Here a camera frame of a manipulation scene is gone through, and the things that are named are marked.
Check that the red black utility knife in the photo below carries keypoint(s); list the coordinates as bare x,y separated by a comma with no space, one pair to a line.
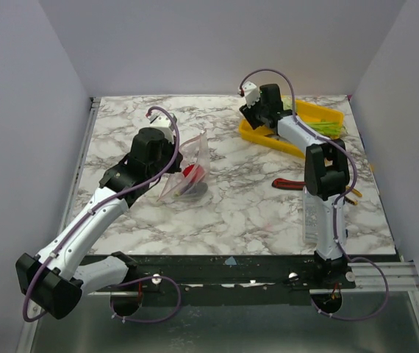
285,184

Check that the clear pink zip top bag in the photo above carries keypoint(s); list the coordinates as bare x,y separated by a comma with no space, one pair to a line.
194,151

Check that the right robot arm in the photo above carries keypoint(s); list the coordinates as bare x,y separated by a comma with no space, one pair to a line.
326,174

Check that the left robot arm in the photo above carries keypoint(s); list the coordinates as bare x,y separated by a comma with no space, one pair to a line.
54,280

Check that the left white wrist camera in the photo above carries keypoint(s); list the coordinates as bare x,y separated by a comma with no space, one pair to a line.
163,124

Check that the green celery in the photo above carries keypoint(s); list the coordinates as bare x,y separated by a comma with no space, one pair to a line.
329,129

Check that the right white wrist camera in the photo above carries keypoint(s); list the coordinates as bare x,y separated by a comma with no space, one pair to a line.
250,92

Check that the yellow plastic tray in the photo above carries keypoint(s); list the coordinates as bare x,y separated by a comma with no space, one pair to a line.
291,138

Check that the clear plastic screw box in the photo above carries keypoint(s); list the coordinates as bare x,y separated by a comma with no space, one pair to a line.
310,228

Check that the green cabbage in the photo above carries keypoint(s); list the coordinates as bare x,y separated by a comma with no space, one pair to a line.
287,103

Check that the yellow handled pliers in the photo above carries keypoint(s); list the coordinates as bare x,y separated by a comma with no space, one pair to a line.
352,195

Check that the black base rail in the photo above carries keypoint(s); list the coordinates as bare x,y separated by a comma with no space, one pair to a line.
204,280

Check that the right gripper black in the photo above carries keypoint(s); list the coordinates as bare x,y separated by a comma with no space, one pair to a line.
252,118

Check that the aluminium frame rail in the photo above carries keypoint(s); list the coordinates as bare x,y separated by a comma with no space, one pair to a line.
80,162

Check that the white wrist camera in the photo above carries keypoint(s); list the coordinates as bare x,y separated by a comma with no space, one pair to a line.
163,124
250,92

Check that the purple eggplant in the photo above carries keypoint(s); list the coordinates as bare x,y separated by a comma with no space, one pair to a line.
194,190

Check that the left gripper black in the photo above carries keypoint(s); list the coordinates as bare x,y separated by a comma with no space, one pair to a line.
175,167

